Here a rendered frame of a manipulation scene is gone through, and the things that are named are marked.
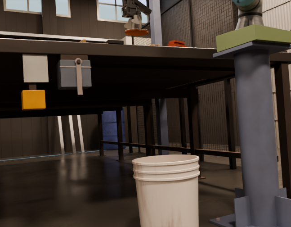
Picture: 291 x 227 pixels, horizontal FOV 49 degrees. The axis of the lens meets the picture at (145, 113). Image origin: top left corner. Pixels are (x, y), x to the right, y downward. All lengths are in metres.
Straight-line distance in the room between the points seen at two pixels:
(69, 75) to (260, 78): 0.89
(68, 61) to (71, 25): 6.27
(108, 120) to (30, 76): 5.50
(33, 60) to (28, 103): 0.19
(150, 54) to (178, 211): 0.75
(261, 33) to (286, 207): 0.79
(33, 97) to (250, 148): 1.02
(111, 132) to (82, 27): 2.54
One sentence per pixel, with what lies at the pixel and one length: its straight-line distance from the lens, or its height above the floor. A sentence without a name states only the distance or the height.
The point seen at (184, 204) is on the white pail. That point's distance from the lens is 1.37.
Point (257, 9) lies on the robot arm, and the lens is 1.72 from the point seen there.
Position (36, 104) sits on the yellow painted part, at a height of 0.64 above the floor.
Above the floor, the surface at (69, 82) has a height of 0.73.
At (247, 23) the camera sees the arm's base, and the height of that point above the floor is 0.99.
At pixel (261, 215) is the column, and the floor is 0.07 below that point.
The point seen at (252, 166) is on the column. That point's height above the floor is 0.30.
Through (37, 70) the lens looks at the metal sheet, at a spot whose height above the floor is 0.78.
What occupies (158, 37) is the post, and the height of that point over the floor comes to 1.55.
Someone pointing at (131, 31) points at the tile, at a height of 1.04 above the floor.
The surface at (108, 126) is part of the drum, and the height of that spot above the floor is 0.50.
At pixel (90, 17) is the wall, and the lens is 7.92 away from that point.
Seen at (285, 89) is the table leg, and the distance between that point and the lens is 2.15.
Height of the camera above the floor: 0.54
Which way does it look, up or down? 2 degrees up
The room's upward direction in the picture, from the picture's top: 4 degrees counter-clockwise
